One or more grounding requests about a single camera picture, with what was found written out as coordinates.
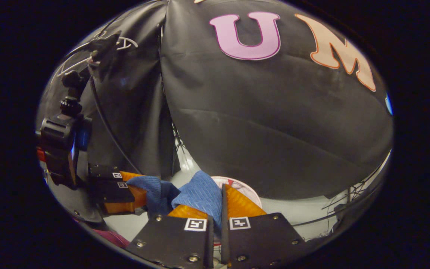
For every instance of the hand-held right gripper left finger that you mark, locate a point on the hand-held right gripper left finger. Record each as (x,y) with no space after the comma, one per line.
(170,243)

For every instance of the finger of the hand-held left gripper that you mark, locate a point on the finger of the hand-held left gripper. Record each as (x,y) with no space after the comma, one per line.
(112,194)
(103,172)

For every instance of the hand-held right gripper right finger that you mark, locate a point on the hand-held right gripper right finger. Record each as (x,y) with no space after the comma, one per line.
(259,239)

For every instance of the pink laundry hamper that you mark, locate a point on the pink laundry hamper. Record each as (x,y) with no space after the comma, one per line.
(243,188)

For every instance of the white plastic hanger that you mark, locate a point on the white plastic hanger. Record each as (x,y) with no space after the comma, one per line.
(75,65)

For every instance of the black clothes rack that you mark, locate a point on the black clothes rack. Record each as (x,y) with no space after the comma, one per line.
(349,194)

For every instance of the white hanger with taped hook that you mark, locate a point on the white hanger with taped hook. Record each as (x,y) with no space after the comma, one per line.
(127,42)

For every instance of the magenta cloth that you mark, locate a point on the magenta cloth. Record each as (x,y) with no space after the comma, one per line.
(108,237)

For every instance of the black backdrop cloth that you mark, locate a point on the black backdrop cloth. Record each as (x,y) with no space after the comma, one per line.
(274,130)

